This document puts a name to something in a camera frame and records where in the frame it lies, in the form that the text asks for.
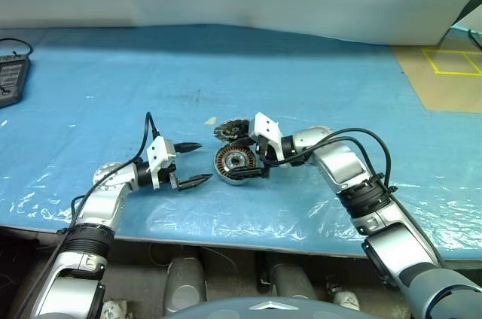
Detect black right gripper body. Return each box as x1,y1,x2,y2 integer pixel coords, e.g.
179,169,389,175
256,135,283,179

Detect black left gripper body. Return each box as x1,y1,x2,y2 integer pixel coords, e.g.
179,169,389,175
160,162,182,191

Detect round grey motor housing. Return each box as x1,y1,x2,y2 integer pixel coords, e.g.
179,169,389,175
213,144,265,186

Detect blue plastic table cover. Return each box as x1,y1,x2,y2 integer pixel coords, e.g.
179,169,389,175
0,24,482,260

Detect grey rounded cylinder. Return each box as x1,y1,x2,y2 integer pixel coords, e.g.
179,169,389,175
270,261,318,302
164,256,209,313

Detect grey-blue robot torso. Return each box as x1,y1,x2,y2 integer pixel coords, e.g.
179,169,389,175
161,295,329,319

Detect white speckled rounded object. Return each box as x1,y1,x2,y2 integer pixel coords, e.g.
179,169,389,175
331,290,362,311
102,298,130,319

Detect black ribbed electronic box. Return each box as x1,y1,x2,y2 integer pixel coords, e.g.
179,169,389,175
0,53,32,109

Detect brown cardboard floor sheet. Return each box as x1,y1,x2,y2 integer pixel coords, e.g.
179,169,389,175
391,44,482,114

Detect black slanted stand leg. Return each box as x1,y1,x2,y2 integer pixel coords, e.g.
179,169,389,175
446,0,482,32

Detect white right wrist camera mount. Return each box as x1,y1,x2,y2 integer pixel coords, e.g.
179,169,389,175
248,111,288,163

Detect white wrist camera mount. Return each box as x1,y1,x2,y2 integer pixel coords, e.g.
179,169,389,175
145,137,178,189
248,111,288,163

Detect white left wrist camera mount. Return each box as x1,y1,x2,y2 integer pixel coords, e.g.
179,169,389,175
145,137,178,189

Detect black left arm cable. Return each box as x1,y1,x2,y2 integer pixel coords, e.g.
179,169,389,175
14,111,161,319

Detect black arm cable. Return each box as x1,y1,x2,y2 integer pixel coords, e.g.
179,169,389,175
259,128,397,194
14,111,161,319

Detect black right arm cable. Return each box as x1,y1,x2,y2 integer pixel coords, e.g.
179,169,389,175
259,128,397,194

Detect thin black box cable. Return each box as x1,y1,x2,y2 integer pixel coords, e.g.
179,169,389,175
0,38,34,59

